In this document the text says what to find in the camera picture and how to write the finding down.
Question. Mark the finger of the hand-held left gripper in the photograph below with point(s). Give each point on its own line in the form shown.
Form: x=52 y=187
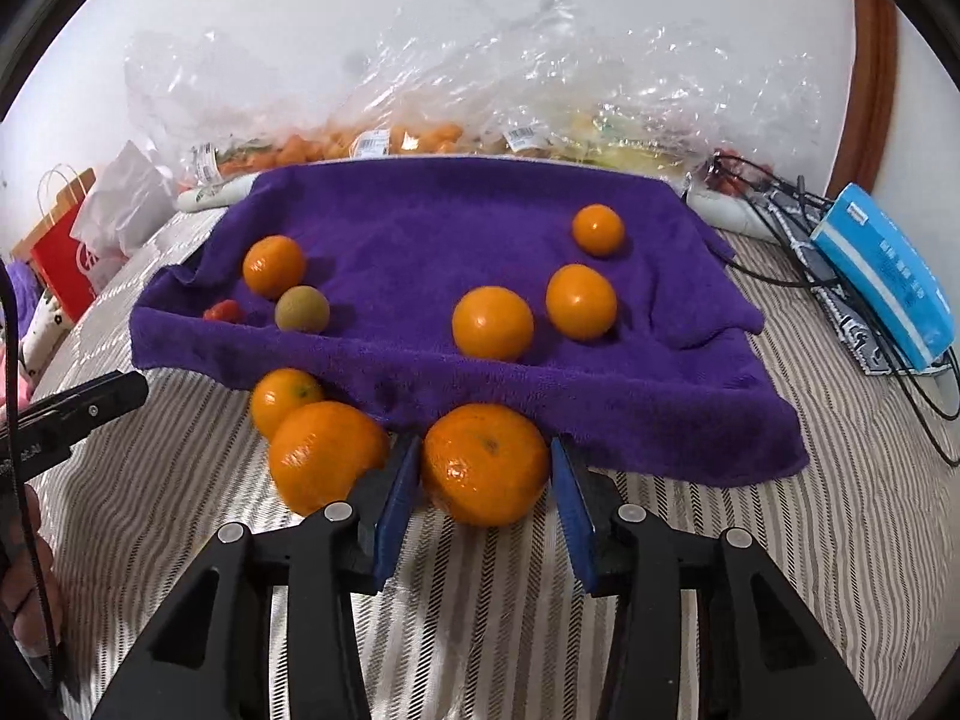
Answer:
x=97 y=401

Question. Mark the brown longan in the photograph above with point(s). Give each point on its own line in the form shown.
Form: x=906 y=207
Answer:
x=301 y=309

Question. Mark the large orange mandarin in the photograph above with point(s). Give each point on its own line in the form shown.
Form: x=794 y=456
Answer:
x=484 y=465
x=326 y=457

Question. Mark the blue tissue pack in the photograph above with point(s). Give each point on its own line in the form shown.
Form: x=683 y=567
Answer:
x=885 y=270

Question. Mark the purple towel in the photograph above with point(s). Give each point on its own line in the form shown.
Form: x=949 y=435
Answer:
x=420 y=240

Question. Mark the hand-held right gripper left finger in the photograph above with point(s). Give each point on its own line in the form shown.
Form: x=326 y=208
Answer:
x=394 y=510

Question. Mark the striped grey quilt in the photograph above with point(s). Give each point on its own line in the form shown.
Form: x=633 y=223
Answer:
x=750 y=540

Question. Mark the white spotted cloth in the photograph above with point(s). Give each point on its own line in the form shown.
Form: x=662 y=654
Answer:
x=46 y=330

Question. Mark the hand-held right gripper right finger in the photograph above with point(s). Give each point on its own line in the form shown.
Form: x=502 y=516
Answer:
x=574 y=517

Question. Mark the person's left hand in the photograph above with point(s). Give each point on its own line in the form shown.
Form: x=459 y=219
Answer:
x=22 y=585

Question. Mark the small round orange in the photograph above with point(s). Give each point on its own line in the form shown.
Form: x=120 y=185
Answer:
x=598 y=229

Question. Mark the black white patterned pouch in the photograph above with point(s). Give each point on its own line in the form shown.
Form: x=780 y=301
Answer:
x=855 y=322

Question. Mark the red cherry tomato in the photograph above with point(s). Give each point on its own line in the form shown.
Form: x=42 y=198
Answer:
x=223 y=310

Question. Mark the clear bag of mandarins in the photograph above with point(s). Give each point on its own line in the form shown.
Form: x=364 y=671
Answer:
x=247 y=150

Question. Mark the clear bag of yellow fruit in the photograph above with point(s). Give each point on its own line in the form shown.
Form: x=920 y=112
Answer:
x=630 y=146

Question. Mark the clear bag of longans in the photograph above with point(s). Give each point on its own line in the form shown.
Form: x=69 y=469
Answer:
x=517 y=139

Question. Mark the red paper bag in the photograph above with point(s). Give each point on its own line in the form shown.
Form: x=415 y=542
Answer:
x=64 y=255

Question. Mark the clear bag of kumquats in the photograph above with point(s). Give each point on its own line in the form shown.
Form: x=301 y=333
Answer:
x=420 y=136

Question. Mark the brown wooden door frame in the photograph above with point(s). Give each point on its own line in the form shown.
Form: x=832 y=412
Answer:
x=870 y=75

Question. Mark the white plastic bag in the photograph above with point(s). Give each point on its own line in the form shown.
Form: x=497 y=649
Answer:
x=124 y=195

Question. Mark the medium orange mandarin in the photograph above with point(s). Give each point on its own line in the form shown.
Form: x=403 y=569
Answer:
x=274 y=265
x=279 y=396
x=581 y=300
x=493 y=322

